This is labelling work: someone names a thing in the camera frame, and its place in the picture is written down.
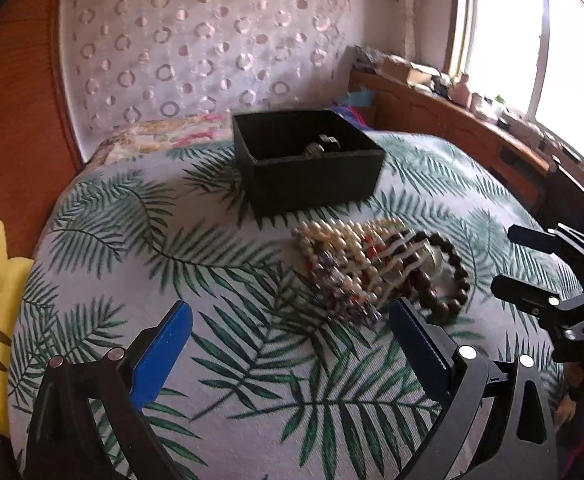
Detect floral quilt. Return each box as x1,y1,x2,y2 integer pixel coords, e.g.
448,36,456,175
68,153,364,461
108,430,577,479
89,112,238,166

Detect row of windowsill clutter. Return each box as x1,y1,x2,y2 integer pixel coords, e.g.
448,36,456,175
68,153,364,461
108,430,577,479
354,45,584,161

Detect wooden bedside cabinet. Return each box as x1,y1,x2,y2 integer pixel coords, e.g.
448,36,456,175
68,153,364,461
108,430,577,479
347,70,584,241

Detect pile of beaded jewelry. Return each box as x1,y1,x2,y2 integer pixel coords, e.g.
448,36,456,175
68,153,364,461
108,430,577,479
292,217,470,328

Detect silver metal bracelet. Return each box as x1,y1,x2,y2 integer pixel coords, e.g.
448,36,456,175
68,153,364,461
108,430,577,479
304,134,342,157

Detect brown wooden bead bracelet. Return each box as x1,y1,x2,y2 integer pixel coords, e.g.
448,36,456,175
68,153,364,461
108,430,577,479
397,230,471,323

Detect navy blue blanket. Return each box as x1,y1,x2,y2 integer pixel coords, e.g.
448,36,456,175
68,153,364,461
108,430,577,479
329,105,374,128

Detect black jewelry box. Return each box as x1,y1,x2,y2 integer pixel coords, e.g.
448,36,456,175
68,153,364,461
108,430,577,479
232,109,386,219

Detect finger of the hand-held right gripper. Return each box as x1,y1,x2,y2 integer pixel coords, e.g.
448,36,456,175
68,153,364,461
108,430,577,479
507,223,584,265
491,273,584,362

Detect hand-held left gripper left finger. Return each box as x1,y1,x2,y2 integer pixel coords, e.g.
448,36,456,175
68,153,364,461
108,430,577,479
24,300,194,480

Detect leaf print blanket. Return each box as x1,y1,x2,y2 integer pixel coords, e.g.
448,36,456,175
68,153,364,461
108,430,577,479
7,130,568,480

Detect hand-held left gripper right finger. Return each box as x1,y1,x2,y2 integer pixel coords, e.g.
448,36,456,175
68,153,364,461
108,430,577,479
389,297,558,480

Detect window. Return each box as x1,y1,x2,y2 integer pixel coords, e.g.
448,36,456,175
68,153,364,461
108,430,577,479
447,0,584,171

